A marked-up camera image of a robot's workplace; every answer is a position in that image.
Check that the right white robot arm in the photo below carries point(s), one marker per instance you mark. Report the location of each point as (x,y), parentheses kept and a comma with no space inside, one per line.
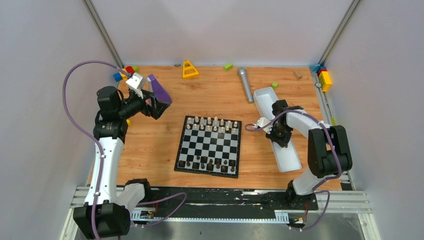
(328,151)

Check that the purple metronome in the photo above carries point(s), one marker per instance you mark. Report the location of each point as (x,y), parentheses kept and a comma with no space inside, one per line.
(160,93)

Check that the white box lid tray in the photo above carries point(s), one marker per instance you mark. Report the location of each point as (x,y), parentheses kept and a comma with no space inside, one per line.
(286,157)

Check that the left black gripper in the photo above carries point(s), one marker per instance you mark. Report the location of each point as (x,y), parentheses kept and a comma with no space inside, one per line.
(149,102)

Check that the green block top centre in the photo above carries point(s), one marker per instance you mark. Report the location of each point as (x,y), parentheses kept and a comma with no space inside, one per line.
(228,66)

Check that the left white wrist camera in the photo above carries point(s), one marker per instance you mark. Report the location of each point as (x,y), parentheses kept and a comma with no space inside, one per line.
(136,83)

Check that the black white chessboard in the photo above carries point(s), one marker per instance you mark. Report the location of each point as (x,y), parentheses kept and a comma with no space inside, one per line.
(209,145)

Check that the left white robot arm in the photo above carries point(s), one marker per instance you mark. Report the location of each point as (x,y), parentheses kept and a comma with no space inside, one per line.
(104,213)

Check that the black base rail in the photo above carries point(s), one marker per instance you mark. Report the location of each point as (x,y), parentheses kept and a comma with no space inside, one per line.
(202,203)

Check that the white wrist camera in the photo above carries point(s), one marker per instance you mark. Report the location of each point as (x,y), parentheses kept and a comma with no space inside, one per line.
(264,124)
(136,83)

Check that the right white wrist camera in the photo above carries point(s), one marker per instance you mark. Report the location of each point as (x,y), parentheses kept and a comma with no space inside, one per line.
(264,124)

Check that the brown wooden block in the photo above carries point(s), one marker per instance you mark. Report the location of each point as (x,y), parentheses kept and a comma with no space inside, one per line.
(298,75)

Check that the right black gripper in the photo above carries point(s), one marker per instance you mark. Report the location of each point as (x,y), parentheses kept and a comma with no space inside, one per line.
(283,141)

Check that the white box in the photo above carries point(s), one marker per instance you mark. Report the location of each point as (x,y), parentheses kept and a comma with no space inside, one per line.
(264,100)

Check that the yellow triangle toy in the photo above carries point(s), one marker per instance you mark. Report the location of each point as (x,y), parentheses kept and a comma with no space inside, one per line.
(189,70)

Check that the yellow brick stack right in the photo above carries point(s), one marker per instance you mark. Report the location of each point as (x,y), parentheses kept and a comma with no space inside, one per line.
(325,80)

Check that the red cylinder block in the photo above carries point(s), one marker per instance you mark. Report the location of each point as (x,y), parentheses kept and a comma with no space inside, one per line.
(130,69)

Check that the silver microphone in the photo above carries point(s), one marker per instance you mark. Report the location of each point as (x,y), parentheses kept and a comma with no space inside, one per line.
(242,72)

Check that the yellow cylinder block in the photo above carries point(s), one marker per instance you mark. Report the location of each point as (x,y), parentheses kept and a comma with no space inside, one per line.
(124,74)

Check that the blue block left corner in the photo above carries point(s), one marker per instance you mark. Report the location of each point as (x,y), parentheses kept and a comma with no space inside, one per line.
(118,77)

